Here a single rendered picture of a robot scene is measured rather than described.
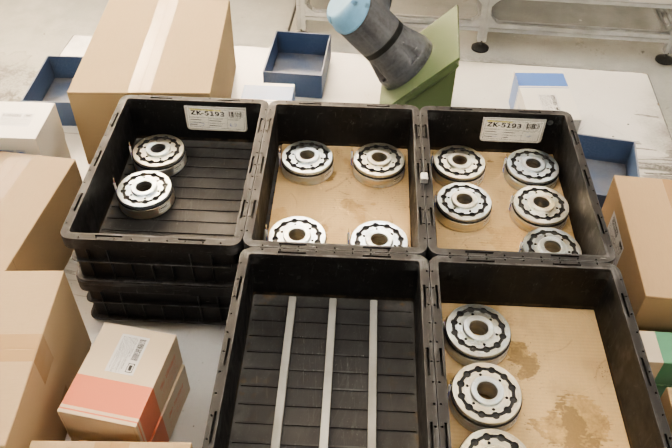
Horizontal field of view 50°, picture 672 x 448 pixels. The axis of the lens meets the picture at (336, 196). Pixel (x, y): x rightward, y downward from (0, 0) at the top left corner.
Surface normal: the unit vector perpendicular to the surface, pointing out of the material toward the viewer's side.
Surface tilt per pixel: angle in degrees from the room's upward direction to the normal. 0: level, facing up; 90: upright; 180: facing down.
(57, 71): 90
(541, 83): 0
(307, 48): 90
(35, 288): 0
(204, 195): 0
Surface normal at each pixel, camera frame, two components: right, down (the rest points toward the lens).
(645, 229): 0.01, -0.73
